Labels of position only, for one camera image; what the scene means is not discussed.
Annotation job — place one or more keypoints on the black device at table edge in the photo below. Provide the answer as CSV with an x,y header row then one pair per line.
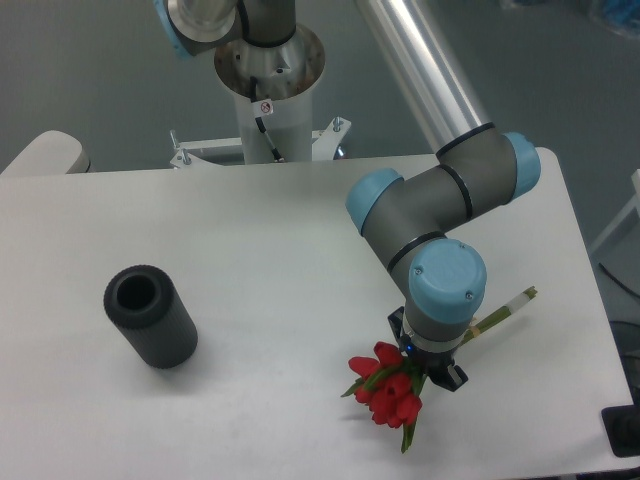
x,y
622,429

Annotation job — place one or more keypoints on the white frame at right edge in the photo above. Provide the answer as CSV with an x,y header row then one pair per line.
x,y
621,224

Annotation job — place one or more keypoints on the black ribbed cylindrical vase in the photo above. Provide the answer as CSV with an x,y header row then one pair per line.
x,y
144,305

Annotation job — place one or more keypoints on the beige chair backrest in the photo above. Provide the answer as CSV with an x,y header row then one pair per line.
x,y
51,153

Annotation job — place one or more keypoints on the red tulip bouquet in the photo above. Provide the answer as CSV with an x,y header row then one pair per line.
x,y
390,385

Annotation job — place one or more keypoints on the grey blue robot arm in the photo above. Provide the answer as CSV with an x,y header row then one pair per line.
x,y
406,222

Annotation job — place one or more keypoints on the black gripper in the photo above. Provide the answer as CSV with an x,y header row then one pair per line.
x,y
434,358

